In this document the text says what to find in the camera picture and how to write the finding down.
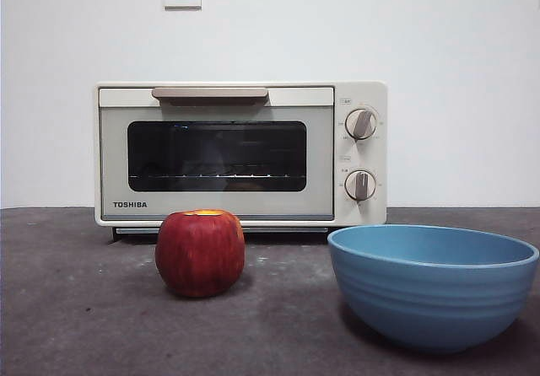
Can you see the cream Toshiba toaster oven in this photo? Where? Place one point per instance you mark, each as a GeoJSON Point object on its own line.
{"type": "Point", "coordinates": [379, 157]}

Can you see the red apple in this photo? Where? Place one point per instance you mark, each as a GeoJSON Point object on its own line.
{"type": "Point", "coordinates": [198, 254]}

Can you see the blue ribbed bowl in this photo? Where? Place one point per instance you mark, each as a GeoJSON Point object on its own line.
{"type": "Point", "coordinates": [430, 291]}

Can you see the beige timer knob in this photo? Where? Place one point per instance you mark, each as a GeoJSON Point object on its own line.
{"type": "Point", "coordinates": [360, 185]}

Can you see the beige temperature knob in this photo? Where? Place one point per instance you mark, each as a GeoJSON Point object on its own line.
{"type": "Point", "coordinates": [361, 124]}

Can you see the metal crumb tray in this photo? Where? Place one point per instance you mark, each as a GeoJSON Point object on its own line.
{"type": "Point", "coordinates": [135, 230]}

